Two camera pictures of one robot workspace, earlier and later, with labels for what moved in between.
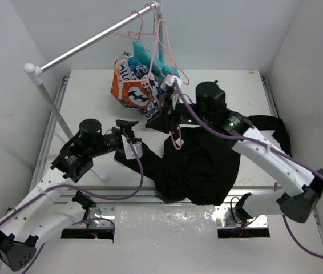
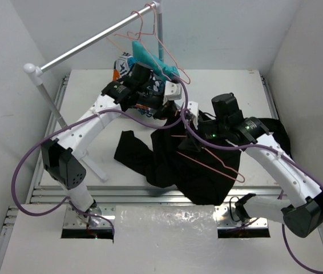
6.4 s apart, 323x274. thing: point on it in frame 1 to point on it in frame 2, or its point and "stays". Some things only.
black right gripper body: x=172 y=118 to x=200 y=133
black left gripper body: x=126 y=127 to x=159 y=107
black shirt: x=198 y=163 stays
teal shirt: x=159 y=67 stays
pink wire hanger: x=162 y=28 to x=213 y=168
